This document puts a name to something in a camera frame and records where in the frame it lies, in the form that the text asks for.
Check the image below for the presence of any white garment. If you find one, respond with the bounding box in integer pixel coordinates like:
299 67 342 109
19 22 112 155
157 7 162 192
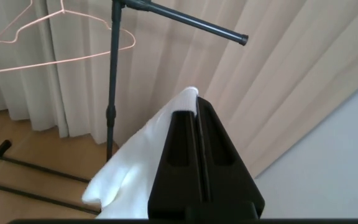
81 86 200 220

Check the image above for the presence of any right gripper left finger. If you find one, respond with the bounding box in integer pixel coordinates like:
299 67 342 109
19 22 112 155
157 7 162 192
147 110 206 219

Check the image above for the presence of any black clothes rack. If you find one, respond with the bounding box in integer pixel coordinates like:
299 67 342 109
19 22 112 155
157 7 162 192
0 0 249 216

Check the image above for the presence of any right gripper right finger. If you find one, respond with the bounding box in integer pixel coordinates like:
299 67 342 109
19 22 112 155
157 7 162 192
196 96 265 219

